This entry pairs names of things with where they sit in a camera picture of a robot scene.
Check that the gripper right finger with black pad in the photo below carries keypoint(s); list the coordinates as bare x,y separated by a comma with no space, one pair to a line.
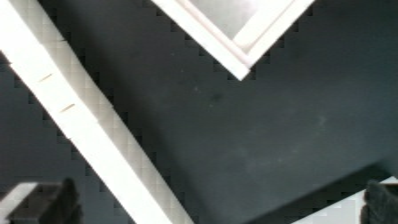
379,212

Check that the white U-shaped boundary fence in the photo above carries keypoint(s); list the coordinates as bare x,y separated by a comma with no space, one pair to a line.
54,75

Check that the white cabinet body box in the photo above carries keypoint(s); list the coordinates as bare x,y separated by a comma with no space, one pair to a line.
235,26

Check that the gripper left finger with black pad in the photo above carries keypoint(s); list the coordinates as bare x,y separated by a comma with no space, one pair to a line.
42,203

